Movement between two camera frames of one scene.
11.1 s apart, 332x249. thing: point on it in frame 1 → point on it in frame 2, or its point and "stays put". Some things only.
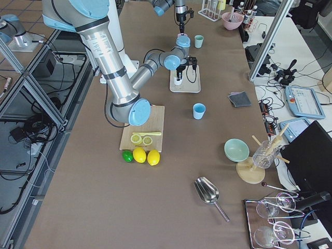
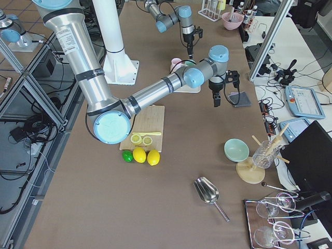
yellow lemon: (139, 155) stays put
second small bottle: (248, 17) stays put
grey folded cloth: (239, 99) stays put
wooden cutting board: (155, 124) stays put
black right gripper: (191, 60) → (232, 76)
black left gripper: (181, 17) → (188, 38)
